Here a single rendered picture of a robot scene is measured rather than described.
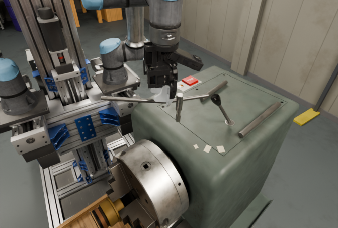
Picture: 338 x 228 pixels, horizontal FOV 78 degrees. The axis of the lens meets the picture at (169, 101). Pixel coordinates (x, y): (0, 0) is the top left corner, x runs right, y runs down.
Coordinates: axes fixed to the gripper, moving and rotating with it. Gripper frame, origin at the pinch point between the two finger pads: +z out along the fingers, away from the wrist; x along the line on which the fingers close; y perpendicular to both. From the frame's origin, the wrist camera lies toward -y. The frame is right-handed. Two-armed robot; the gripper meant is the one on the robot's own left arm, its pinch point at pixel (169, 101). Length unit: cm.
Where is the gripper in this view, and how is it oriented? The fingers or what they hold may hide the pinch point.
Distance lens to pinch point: 66.2
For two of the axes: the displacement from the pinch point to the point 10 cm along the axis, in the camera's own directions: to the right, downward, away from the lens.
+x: 2.8, 6.2, -7.3
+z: -0.5, 7.7, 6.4
